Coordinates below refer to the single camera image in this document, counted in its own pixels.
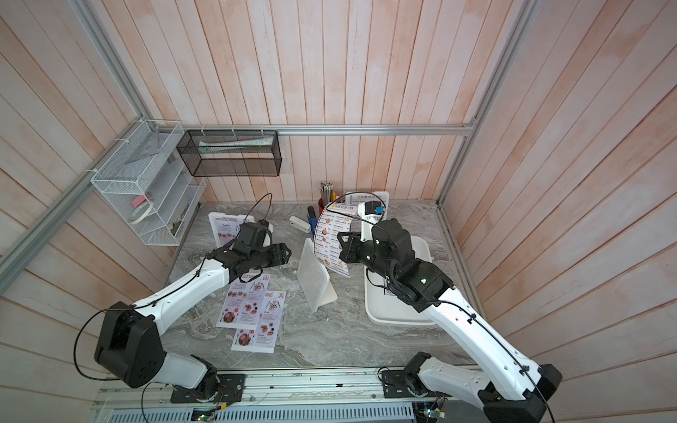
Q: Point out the white plastic tray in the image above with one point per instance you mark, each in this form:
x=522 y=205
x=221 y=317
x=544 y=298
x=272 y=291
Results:
x=385 y=308

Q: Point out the white wire wall shelf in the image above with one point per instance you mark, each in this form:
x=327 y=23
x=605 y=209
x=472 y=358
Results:
x=145 y=162

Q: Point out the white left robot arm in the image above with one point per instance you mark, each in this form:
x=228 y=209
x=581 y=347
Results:
x=129 y=345

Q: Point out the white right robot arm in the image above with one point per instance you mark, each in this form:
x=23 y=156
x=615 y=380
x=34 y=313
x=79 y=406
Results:
x=508 y=387

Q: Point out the black mesh wall basket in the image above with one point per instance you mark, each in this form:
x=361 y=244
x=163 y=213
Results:
x=231 y=153

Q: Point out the red special menu sheet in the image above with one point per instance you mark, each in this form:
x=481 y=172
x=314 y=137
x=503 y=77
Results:
x=259 y=323
x=244 y=301

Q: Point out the white menu holder front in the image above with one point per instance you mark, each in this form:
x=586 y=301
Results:
x=382 y=198

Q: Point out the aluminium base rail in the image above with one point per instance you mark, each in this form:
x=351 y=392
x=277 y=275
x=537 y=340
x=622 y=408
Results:
x=282 y=395

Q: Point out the white stapler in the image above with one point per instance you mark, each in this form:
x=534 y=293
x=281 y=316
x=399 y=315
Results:
x=300 y=224

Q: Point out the white menu holder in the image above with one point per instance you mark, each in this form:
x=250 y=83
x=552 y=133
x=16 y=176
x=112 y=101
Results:
x=314 y=279
x=382 y=198
x=225 y=227

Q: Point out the pink eraser block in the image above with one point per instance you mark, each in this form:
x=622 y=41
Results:
x=141 y=199

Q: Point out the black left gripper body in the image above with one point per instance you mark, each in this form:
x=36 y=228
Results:
x=264 y=257

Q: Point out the white tape roll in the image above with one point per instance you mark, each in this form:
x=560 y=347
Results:
x=141 y=212

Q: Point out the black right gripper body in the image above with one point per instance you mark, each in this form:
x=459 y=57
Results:
x=369 y=256

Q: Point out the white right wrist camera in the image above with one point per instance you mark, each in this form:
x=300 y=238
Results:
x=370 y=213

